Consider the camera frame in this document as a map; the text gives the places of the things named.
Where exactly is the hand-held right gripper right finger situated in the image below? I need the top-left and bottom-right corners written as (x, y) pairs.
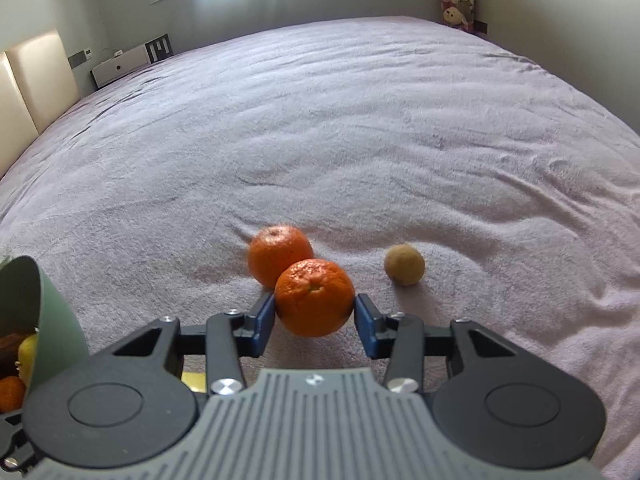
top-left (353, 293), bottom-right (532, 395)

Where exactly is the orange with green stem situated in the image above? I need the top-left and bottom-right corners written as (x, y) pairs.
top-left (247, 224), bottom-right (315, 290)

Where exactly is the white nightstand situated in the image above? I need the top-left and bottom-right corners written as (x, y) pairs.
top-left (90, 44), bottom-right (152, 90)

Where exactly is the orange with dimpled skin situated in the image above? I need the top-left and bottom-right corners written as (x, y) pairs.
top-left (274, 258), bottom-right (356, 339)

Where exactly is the brown kiwi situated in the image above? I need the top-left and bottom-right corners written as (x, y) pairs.
top-left (383, 243), bottom-right (426, 286)

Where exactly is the green bowl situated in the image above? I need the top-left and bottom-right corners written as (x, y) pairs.
top-left (0, 255), bottom-right (90, 415)

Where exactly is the cream padded headboard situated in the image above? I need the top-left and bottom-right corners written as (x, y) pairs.
top-left (0, 29), bottom-right (81, 177)

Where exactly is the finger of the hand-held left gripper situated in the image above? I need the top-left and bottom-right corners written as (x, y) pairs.
top-left (0, 409), bottom-right (40, 479)

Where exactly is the large orange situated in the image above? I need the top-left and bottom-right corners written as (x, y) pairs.
top-left (0, 375), bottom-right (27, 414)

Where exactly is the purple blanket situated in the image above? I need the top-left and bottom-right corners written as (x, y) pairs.
top-left (0, 14), bottom-right (640, 480)

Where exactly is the brown spotted banana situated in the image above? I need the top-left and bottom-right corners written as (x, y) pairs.
top-left (0, 332), bottom-right (32, 377)

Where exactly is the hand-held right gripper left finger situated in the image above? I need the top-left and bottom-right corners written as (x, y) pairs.
top-left (112, 292), bottom-right (277, 397)

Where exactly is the black shelf unit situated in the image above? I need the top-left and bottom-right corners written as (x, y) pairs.
top-left (147, 33), bottom-right (175, 64)

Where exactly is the grey wall switch panel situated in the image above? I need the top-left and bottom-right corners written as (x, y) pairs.
top-left (67, 47), bottom-right (95, 69)

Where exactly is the green apple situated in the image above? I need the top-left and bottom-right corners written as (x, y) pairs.
top-left (17, 332), bottom-right (40, 384)

